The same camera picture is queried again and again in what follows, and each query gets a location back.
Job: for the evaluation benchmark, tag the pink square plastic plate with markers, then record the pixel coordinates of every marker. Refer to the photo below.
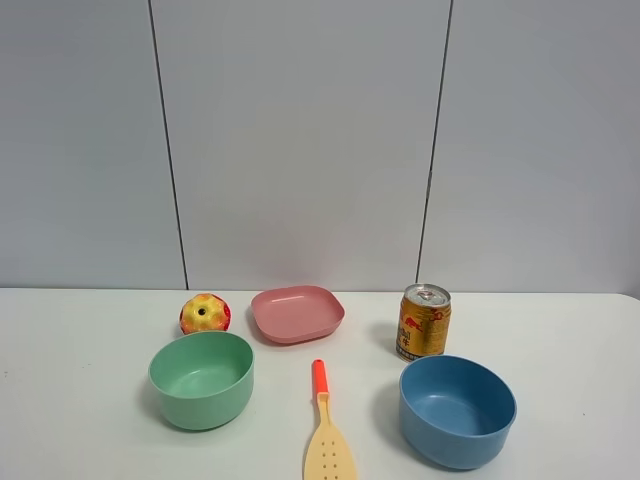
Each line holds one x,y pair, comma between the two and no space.
296,314

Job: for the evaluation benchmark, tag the red yellow toy apple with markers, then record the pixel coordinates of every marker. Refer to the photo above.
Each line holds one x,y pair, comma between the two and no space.
205,312

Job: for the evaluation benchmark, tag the blue plastic bowl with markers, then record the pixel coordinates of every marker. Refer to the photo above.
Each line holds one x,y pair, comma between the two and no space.
455,412

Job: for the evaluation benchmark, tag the green plastic bowl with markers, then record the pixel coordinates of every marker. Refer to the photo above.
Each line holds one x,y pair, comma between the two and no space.
203,380

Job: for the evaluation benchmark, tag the gold energy drink can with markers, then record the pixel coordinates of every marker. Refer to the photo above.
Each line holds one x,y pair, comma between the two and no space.
425,312

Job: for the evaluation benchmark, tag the yellow slotted spatula orange handle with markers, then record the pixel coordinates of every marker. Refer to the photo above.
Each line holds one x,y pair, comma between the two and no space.
328,456

